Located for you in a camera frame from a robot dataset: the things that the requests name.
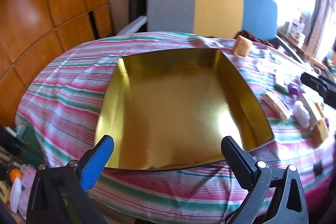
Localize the grey yellow blue headboard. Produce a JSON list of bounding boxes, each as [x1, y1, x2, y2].
[[146, 0, 277, 40]]

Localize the green-edged snack bar packet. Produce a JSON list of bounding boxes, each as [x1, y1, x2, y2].
[[262, 90, 293, 122]]

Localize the orange fruit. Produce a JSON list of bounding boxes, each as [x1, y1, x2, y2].
[[9, 168, 23, 183]]

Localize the white plastic bottle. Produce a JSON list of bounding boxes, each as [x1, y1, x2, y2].
[[10, 177, 22, 213]]

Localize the grey chair armrest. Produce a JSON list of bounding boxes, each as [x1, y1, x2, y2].
[[117, 16, 147, 36]]

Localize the gold open box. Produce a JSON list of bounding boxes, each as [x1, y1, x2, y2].
[[96, 48, 273, 170]]

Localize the wooden wardrobe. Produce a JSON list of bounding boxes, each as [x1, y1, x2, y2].
[[1, 0, 114, 127]]

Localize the striped pink green bedsheet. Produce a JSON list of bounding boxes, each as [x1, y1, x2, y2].
[[15, 32, 335, 223]]

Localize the dark red blanket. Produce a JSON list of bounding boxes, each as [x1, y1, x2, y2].
[[234, 30, 274, 47]]

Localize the yellow sponge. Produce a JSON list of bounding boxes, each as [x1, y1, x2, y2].
[[232, 35, 252, 57], [312, 119, 329, 147]]

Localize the purple snack packet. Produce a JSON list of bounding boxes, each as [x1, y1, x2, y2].
[[287, 83, 301, 97]]

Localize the green essential oil box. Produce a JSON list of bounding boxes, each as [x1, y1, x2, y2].
[[273, 72, 289, 96]]

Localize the white ointment carton box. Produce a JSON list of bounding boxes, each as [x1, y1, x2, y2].
[[298, 93, 322, 124]]

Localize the wooden side desk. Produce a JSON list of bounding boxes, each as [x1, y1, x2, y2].
[[277, 30, 335, 81]]

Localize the white product box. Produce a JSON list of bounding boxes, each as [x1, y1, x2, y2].
[[289, 20, 305, 40]]

